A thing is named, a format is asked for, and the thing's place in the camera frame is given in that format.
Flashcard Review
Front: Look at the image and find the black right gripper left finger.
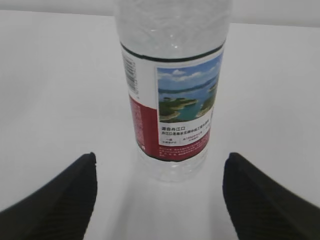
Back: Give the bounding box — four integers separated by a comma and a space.
0, 152, 98, 240

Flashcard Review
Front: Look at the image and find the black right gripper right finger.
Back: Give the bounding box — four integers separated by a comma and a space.
222, 152, 320, 240

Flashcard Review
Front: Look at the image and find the clear plastic water bottle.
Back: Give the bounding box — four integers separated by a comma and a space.
114, 0, 232, 182

